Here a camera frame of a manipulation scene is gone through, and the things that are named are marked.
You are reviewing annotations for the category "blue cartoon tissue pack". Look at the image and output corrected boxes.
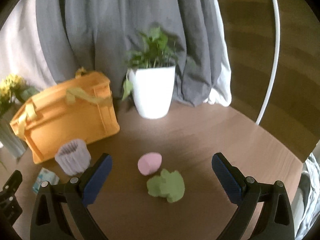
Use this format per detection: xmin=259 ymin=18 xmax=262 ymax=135
xmin=32 ymin=167 xmax=60 ymax=194

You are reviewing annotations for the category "green soft toy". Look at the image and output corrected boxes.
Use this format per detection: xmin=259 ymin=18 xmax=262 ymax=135
xmin=146 ymin=169 xmax=185 ymax=203

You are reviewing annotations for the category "pink soft egg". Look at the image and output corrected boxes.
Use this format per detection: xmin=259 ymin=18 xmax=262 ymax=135
xmin=137 ymin=152 xmax=162 ymax=176

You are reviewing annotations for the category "grey ribbed vase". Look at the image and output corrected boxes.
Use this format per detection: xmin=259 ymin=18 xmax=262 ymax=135
xmin=1 ymin=104 xmax=28 ymax=159

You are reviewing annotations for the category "lilac knitted cup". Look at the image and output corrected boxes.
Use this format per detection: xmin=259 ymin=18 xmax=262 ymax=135
xmin=55 ymin=139 xmax=91 ymax=176

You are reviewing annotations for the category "orange plastic storage crate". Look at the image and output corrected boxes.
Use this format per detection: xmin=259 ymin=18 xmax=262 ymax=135
xmin=10 ymin=72 xmax=120 ymax=164

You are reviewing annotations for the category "sunflower bouquet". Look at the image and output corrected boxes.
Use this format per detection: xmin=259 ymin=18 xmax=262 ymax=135
xmin=1 ymin=74 xmax=40 ymax=116

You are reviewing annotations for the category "white sheer curtain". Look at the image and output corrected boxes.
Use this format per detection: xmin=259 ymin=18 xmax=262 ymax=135
xmin=1 ymin=0 xmax=56 ymax=90

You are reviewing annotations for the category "white plant pot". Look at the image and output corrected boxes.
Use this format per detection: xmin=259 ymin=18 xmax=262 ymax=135
xmin=128 ymin=66 xmax=176 ymax=119

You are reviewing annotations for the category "grey curtain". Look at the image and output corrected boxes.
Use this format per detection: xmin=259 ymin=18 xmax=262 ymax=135
xmin=36 ymin=0 xmax=232 ymax=106

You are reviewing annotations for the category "green potted plant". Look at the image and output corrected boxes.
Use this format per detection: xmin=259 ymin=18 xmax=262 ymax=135
xmin=121 ymin=26 xmax=196 ymax=102

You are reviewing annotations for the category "white metal hoop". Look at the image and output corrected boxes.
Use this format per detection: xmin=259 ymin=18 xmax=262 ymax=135
xmin=254 ymin=0 xmax=280 ymax=126

